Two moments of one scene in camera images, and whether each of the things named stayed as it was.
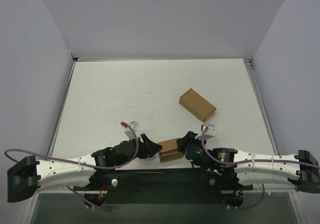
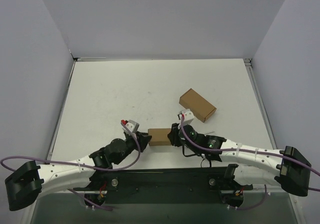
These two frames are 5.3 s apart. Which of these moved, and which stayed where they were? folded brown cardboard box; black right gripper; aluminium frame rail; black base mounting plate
Moved: black right gripper
Stayed: black base mounting plate; aluminium frame rail; folded brown cardboard box
